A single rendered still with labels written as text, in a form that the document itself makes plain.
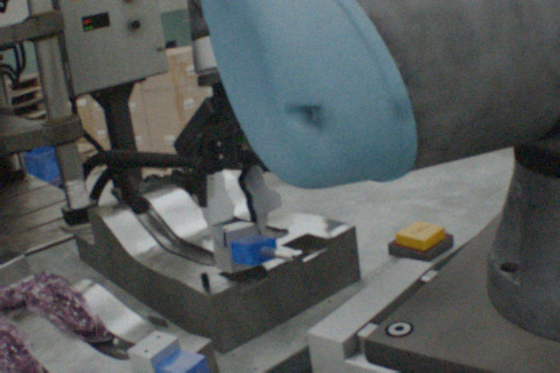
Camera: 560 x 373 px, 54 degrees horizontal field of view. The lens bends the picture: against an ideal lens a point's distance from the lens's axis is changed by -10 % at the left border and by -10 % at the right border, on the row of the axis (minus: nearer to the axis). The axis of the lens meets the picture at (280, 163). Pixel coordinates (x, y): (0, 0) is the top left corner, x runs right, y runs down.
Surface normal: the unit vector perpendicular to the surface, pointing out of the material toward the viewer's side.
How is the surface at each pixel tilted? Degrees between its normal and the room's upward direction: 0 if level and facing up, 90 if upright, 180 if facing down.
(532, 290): 73
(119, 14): 90
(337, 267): 90
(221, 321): 90
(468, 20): 78
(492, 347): 0
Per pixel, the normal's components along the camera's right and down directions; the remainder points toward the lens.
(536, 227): -0.92, -0.07
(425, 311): -0.15, -0.95
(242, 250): -0.77, 0.14
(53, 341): 0.27, -0.82
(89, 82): 0.64, 0.11
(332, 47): 0.18, 0.18
